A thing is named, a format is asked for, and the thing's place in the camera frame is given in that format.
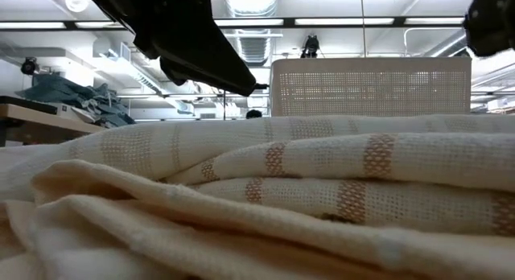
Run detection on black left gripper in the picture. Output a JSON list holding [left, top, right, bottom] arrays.
[[82, 0, 258, 97]]

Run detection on white terry towel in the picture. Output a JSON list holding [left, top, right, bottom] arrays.
[[0, 159, 515, 280]]

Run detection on white striped towel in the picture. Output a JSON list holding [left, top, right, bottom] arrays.
[[0, 113, 515, 237]]

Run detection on blue grey fabric cover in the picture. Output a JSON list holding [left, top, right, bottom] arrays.
[[18, 72, 137, 129]]

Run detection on white perforated plastic basket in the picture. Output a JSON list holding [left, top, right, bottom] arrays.
[[270, 56, 472, 118]]

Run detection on wooden workbench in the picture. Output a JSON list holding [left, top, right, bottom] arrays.
[[0, 95, 106, 147]]

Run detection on black ceiling spotlight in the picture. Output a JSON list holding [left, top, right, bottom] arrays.
[[19, 56, 39, 76]]

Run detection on silver ventilation duct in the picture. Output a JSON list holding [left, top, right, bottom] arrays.
[[223, 0, 282, 66]]

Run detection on black overhead camera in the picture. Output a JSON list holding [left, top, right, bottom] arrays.
[[299, 34, 322, 59]]

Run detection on thin grey hanging cable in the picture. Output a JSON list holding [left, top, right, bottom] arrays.
[[359, 0, 366, 58]]

